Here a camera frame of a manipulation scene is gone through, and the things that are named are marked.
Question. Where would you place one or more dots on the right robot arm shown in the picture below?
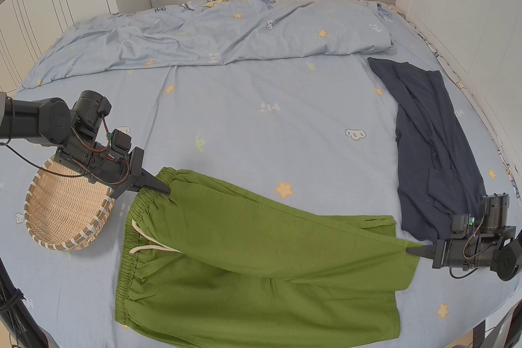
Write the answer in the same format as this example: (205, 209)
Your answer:
(505, 260)

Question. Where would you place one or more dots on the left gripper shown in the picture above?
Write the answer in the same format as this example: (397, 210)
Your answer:
(126, 175)

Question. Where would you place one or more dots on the pale blue quilt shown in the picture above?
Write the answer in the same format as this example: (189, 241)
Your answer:
(244, 36)

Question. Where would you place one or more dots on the bed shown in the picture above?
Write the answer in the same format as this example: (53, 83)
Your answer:
(265, 134)

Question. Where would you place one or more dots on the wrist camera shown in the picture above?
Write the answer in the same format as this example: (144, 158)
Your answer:
(459, 223)
(121, 140)

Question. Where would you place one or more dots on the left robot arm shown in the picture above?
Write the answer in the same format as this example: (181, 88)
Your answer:
(28, 118)

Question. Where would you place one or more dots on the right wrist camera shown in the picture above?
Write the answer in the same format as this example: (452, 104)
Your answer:
(459, 223)

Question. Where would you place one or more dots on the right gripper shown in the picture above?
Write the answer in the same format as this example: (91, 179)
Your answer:
(461, 252)

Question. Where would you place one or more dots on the green shorts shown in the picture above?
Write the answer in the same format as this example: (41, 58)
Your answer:
(244, 256)

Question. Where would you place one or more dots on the white wardrobe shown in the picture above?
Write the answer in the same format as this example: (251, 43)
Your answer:
(49, 12)

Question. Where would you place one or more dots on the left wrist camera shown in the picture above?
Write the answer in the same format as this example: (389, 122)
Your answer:
(121, 140)

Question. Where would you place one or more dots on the dark blue garment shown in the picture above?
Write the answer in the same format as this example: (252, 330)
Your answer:
(432, 126)

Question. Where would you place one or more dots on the round woven basket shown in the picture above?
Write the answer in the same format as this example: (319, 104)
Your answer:
(61, 207)

